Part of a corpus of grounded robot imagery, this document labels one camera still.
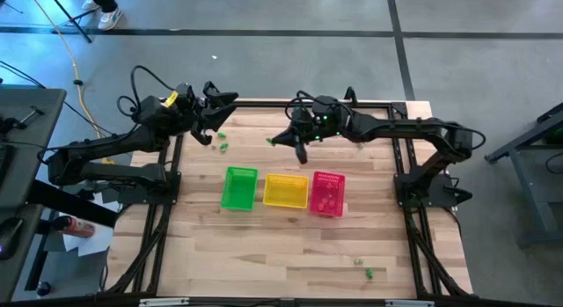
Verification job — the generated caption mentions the yellow power cable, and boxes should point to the yellow power cable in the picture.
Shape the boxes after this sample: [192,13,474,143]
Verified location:
[26,0,118,166]

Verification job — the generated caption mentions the black hand tool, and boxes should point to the black hand tool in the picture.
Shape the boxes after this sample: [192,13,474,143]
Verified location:
[0,105,45,135]

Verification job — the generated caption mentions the black support beam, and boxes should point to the black support beam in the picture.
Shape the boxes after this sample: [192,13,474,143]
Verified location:
[26,179,120,229]

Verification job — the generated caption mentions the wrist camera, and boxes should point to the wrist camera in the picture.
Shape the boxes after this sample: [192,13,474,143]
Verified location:
[311,94,339,117]
[175,81,197,102]

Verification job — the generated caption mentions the yellow plastic basket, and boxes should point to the yellow plastic basket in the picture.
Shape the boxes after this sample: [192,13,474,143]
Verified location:
[262,172,311,209]

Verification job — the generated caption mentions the red plastic basket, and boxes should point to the red plastic basket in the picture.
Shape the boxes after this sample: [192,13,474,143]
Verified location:
[308,171,347,218]

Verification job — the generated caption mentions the black computer mouse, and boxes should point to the black computer mouse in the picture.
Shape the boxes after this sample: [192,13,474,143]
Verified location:
[0,217,24,259]

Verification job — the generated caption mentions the white paper sheets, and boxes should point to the white paper sheets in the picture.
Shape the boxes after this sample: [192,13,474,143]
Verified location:
[61,190,121,258]

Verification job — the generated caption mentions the grey side table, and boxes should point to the grey side table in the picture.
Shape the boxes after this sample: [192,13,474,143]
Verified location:
[0,87,67,302]

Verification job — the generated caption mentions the silver bracket plate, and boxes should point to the silver bracket plate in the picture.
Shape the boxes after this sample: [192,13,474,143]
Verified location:
[385,299,435,307]
[139,297,190,307]

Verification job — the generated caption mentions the green plastic basket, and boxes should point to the green plastic basket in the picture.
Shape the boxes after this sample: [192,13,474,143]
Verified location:
[219,166,260,212]

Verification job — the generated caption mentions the black tripod stand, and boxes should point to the black tripod stand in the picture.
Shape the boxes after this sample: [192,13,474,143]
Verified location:
[43,0,96,45]

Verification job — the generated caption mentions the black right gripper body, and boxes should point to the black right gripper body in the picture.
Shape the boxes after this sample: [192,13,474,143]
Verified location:
[288,102,352,144]

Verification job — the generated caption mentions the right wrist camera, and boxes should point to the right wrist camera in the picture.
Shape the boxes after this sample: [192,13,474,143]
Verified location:
[311,94,339,117]

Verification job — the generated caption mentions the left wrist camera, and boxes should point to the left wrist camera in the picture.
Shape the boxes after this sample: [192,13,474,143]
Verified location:
[175,81,197,102]

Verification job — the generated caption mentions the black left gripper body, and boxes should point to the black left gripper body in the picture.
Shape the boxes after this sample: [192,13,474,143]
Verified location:
[175,99,213,137]

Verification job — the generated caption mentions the orange spray can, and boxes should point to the orange spray can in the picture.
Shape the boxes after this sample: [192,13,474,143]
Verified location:
[52,215,96,239]

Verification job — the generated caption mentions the grey metal cart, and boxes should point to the grey metal cart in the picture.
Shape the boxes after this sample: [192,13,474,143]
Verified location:
[483,102,563,249]

